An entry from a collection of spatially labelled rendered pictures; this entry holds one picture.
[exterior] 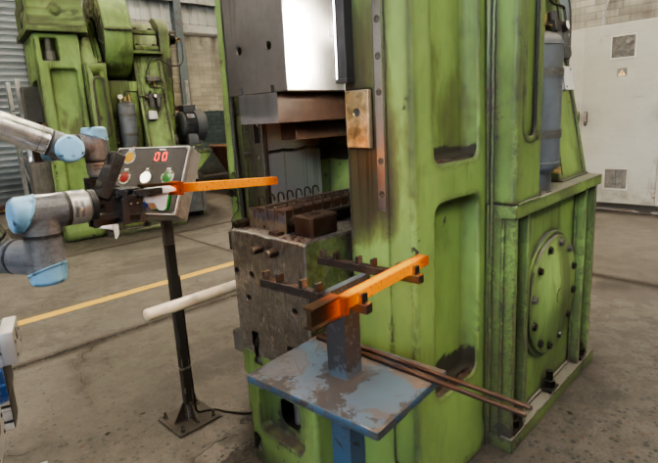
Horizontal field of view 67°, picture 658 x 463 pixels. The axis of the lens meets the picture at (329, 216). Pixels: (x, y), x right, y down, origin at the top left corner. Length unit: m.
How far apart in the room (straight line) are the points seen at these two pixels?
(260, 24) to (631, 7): 6.03
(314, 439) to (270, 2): 1.38
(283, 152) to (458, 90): 0.68
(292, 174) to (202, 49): 8.92
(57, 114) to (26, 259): 5.18
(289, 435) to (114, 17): 5.37
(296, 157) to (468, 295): 0.84
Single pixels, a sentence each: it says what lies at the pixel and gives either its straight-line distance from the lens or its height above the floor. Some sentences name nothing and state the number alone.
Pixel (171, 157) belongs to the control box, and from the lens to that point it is 2.00.
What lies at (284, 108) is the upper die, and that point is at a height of 1.32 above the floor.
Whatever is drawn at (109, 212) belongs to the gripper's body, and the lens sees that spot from 1.24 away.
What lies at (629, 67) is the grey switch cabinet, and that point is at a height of 1.62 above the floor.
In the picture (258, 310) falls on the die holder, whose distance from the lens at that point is 1.75.
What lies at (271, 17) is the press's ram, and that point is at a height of 1.58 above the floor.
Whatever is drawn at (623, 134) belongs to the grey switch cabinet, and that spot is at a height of 0.89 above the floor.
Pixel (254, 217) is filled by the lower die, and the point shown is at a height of 0.95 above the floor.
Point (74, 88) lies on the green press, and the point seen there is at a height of 1.71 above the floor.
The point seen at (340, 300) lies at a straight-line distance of 0.97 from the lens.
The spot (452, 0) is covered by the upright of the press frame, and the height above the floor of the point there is 1.62.
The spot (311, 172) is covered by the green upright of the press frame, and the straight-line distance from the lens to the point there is 2.04.
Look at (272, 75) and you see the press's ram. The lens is 1.59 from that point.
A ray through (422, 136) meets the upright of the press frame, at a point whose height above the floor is 1.21.
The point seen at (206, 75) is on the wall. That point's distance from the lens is 10.74.
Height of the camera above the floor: 1.29
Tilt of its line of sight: 12 degrees down
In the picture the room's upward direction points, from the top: 3 degrees counter-clockwise
